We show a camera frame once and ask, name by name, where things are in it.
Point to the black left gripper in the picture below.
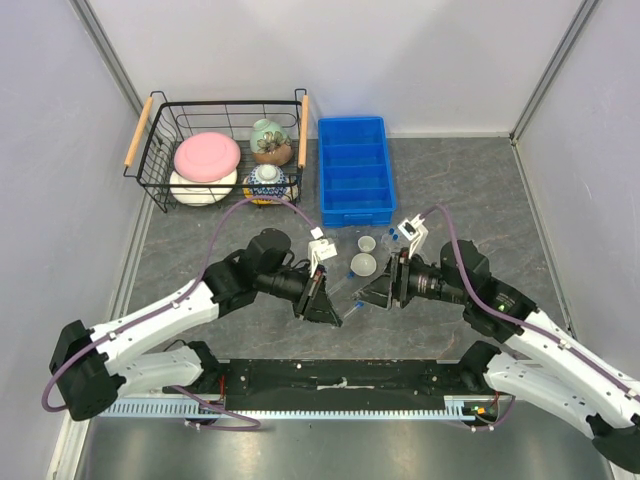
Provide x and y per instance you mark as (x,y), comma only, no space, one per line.
(316,303)

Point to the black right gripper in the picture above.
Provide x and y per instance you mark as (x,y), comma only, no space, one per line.
(377,291)

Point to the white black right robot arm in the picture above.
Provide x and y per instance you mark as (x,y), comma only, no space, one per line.
(537,362)

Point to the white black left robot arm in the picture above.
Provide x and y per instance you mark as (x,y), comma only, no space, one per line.
(93,367)

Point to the white ceramic evaporating dish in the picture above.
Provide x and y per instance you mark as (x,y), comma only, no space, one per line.
(363,265)

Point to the white ceramic crucible cup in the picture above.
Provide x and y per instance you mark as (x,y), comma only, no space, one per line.
(366,244)

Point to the clear acrylic test tube rack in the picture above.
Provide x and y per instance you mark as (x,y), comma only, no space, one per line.
(392,247)

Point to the blue plastic compartment bin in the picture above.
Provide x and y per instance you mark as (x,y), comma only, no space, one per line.
(355,172)

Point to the yellow plate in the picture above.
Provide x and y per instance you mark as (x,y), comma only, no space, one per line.
(260,201)

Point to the blue white patterned bowl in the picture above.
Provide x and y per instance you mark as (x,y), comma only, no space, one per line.
(270,180)

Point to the white ceramic bowl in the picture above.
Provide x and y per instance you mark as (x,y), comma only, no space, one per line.
(201,194)

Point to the green floral ceramic bowl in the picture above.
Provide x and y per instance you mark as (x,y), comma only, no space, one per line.
(270,144)

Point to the pink ceramic plate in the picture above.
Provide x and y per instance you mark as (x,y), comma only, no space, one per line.
(207,157)

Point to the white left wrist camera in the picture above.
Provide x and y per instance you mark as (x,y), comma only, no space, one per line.
(319,249)

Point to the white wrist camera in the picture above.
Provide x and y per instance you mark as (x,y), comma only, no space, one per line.
(414,232)
(319,249)

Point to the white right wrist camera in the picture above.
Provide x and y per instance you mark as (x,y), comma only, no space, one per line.
(414,232)

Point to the light blue cable duct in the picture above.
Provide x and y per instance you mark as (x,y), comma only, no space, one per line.
(173,407)

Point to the black wire basket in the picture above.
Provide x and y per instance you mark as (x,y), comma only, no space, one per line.
(164,124)

